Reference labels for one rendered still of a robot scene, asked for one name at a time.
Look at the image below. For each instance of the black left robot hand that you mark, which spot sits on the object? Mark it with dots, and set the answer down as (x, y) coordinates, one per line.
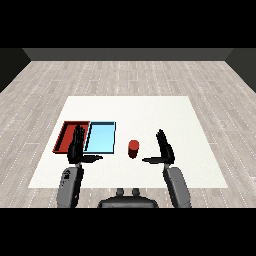
(75, 149)

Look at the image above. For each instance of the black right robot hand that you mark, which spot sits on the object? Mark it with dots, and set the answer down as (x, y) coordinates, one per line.
(165, 151)

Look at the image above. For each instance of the red shallow open box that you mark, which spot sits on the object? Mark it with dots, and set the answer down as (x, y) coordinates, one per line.
(65, 137)

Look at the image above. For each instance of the light blue shallow open box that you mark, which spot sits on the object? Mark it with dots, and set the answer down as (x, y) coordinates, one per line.
(100, 137)

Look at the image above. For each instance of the small red can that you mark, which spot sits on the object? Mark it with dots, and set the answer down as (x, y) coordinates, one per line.
(133, 148)

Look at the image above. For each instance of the dark grey robot body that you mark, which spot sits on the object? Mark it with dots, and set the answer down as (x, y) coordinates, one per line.
(128, 201)

